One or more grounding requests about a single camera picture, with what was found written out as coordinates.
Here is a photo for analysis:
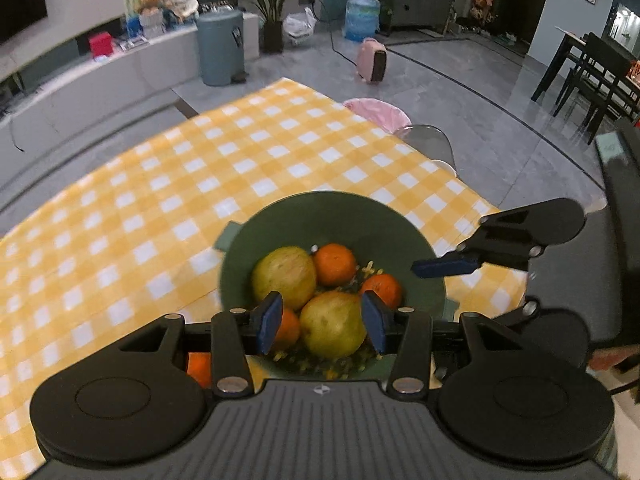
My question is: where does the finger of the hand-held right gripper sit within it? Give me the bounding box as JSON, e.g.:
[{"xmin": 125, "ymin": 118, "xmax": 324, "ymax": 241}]
[
  {"xmin": 411, "ymin": 200, "xmax": 552, "ymax": 279},
  {"xmin": 492, "ymin": 298, "xmax": 541, "ymax": 331}
]

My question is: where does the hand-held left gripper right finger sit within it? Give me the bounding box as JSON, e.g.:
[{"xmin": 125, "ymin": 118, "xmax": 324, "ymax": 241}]
[{"xmin": 361, "ymin": 291, "xmax": 541, "ymax": 401}]

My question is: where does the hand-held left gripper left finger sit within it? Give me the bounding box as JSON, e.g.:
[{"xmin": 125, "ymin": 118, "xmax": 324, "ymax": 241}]
[{"xmin": 102, "ymin": 291, "xmax": 283, "ymax": 399}]

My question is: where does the orange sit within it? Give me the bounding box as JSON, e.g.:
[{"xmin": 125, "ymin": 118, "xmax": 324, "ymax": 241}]
[
  {"xmin": 359, "ymin": 274, "xmax": 403, "ymax": 310},
  {"xmin": 272, "ymin": 307, "xmax": 302, "ymax": 351},
  {"xmin": 186, "ymin": 352, "xmax": 212, "ymax": 389},
  {"xmin": 313, "ymin": 243, "xmax": 358, "ymax": 287}
]

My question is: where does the yellow-green pear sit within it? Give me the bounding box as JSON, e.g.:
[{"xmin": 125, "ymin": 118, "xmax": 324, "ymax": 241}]
[
  {"xmin": 299, "ymin": 291, "xmax": 370, "ymax": 360},
  {"xmin": 251, "ymin": 246, "xmax": 318, "ymax": 311}
]

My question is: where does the green colander bowl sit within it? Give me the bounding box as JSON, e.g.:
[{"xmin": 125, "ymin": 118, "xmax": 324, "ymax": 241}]
[{"xmin": 212, "ymin": 190, "xmax": 458, "ymax": 381}]

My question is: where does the person's right hand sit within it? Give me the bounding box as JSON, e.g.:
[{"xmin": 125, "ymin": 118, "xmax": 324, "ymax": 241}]
[{"xmin": 587, "ymin": 344, "xmax": 640, "ymax": 373}]

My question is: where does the transparent chair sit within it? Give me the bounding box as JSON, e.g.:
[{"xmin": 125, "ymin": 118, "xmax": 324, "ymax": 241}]
[{"xmin": 392, "ymin": 124, "xmax": 458, "ymax": 173}]

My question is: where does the yellow checkered tablecloth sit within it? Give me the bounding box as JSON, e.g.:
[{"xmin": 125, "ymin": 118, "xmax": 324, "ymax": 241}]
[{"xmin": 0, "ymin": 77, "xmax": 528, "ymax": 480}]

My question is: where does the pink stool cushion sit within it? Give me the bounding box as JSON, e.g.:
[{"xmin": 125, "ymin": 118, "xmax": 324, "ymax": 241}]
[{"xmin": 342, "ymin": 97, "xmax": 412, "ymax": 133}]

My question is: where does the dark dining chair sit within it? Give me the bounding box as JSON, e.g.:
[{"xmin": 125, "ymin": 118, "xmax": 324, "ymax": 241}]
[{"xmin": 552, "ymin": 32, "xmax": 640, "ymax": 143}]

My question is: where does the pink space heater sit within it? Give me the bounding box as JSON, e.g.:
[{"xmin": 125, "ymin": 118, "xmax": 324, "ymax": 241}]
[{"xmin": 356, "ymin": 37, "xmax": 388, "ymax": 84}]

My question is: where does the blue water jug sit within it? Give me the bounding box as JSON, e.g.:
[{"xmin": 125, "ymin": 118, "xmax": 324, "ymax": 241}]
[{"xmin": 345, "ymin": 0, "xmax": 382, "ymax": 43}]

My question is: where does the grey-blue trash bin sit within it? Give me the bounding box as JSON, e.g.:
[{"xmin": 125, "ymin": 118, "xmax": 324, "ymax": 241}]
[{"xmin": 196, "ymin": 9, "xmax": 246, "ymax": 87}]

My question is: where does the white television console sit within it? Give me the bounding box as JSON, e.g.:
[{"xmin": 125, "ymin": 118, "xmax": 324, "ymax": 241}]
[{"xmin": 0, "ymin": 15, "xmax": 261, "ymax": 156}]

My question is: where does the white plastic bag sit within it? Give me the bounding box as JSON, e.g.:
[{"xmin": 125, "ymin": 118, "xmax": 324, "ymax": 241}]
[{"xmin": 283, "ymin": 7, "xmax": 318, "ymax": 41}]

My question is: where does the potted long-leaf plant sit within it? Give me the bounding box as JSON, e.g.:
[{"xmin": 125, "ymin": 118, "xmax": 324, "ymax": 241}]
[{"xmin": 222, "ymin": 0, "xmax": 321, "ymax": 55}]

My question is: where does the red box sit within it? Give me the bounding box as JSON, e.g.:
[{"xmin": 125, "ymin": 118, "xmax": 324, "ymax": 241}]
[{"xmin": 88, "ymin": 32, "xmax": 116, "ymax": 57}]

